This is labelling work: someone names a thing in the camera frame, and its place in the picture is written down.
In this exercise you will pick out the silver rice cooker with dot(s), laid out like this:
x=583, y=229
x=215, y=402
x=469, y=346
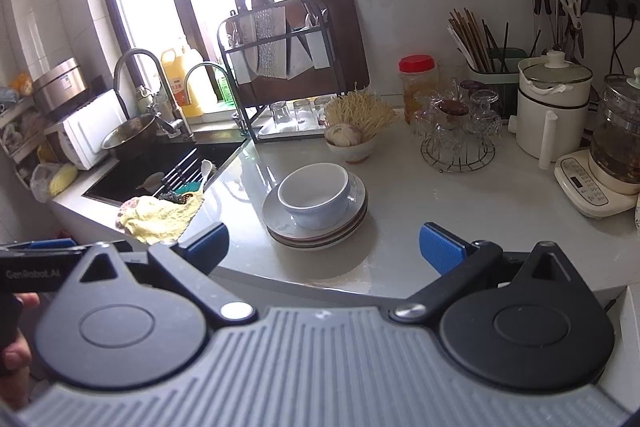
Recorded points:
x=62, y=82

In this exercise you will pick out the white plate faint flower print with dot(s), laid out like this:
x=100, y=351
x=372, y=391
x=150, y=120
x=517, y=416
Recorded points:
x=350, y=229

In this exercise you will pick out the drinking glass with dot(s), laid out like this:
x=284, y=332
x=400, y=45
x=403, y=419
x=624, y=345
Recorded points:
x=302, y=110
x=280, y=113
x=321, y=105

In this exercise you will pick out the ceramic bowl with garlic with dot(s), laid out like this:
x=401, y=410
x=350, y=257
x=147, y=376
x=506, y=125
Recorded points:
x=350, y=147

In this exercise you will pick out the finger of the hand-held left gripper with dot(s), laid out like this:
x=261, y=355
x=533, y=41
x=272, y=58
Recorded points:
x=55, y=245

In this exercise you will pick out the white microwave oven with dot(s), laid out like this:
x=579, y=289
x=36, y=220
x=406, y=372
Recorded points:
x=85, y=129

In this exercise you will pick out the white ceramic bowl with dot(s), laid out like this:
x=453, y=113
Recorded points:
x=312, y=184

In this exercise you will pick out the yellow plastic bag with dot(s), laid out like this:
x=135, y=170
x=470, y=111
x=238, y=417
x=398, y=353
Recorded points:
x=57, y=179

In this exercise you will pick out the bundle of dried noodles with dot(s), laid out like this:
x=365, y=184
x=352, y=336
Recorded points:
x=362, y=109

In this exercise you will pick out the patterned kitchen cleaver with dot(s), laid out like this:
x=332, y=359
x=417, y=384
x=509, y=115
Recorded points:
x=267, y=42

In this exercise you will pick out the pink crochet cloth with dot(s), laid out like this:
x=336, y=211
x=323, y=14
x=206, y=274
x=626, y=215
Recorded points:
x=127, y=209

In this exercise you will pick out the floral plate dark rim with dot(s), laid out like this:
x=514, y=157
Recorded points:
x=320, y=246

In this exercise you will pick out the yellow detergent bottle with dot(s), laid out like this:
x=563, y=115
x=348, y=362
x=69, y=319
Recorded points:
x=182, y=79

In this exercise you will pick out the dark brown cutting board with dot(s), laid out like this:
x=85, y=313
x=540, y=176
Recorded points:
x=345, y=37

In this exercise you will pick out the white drip tray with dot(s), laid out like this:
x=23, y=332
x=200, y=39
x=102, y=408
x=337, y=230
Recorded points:
x=295, y=131

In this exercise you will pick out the plastic jar red lid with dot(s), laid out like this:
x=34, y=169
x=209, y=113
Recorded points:
x=419, y=87

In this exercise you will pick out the black dish rack with utensils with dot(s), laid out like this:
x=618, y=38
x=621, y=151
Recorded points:
x=280, y=62

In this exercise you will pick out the yellow dish cloth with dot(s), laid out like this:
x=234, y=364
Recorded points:
x=155, y=217

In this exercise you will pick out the black kitchen sink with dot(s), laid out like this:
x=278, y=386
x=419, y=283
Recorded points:
x=150, y=167

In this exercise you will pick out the person's left hand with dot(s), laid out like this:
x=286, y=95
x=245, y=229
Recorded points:
x=17, y=357

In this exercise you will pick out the tall steel faucet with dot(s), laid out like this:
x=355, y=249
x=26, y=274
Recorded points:
x=142, y=57

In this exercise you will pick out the white plastic spoon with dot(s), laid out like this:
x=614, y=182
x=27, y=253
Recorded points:
x=206, y=172

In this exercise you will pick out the translucent plastic bowl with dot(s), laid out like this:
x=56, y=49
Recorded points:
x=330, y=212

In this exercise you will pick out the white electric cooking pot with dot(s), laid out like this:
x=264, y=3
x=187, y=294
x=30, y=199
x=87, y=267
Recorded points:
x=550, y=117

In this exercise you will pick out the white plate faint leaf print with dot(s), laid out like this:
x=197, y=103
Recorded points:
x=357, y=197

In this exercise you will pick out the small steel faucet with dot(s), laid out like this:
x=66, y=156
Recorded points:
x=205, y=66

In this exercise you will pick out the stainless steel bowl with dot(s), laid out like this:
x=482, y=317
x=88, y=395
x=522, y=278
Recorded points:
x=127, y=137

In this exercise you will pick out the glass electric kettle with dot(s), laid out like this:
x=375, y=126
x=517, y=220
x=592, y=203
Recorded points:
x=620, y=132

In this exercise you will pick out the black wall rail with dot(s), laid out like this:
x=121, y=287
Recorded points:
x=615, y=2

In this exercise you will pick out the chopstick holder with chopsticks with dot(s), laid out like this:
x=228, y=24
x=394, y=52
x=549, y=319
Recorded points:
x=492, y=67

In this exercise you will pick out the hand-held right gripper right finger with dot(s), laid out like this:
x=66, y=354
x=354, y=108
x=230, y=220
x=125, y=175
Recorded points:
x=442, y=250

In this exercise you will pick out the cream kettle base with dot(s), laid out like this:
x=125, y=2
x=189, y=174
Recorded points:
x=585, y=187

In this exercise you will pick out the green dish soap bottle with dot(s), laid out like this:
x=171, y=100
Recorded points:
x=224, y=88

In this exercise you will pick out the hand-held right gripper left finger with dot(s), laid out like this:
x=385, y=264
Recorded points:
x=207, y=245

